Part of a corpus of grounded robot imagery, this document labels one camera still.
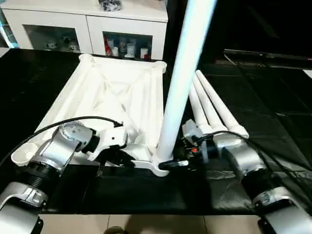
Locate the white plastic table leg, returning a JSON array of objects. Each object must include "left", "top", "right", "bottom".
[
  {"left": 187, "top": 83, "right": 205, "bottom": 139},
  {"left": 154, "top": 0, "right": 218, "bottom": 170},
  {"left": 192, "top": 73, "right": 229, "bottom": 135},
  {"left": 195, "top": 70, "right": 250, "bottom": 139}
]

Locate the white plastic table top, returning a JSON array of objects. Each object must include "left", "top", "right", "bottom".
[{"left": 11, "top": 54, "right": 169, "bottom": 177}]

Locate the black mat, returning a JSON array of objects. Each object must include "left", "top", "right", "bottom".
[{"left": 0, "top": 47, "right": 312, "bottom": 216}]

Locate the black flat monitor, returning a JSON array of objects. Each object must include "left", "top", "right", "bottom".
[{"left": 223, "top": 48, "right": 312, "bottom": 62}]

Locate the white glass-door cabinet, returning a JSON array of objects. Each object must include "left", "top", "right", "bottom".
[{"left": 0, "top": 0, "right": 169, "bottom": 61}]

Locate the black cabinet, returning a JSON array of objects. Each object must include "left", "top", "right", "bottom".
[{"left": 166, "top": 0, "right": 312, "bottom": 66}]

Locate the grey object on cabinet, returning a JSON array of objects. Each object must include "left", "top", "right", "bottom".
[{"left": 99, "top": 0, "right": 122, "bottom": 12}]

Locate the light blue pole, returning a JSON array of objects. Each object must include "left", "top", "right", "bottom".
[{"left": 0, "top": 9, "right": 19, "bottom": 48}]

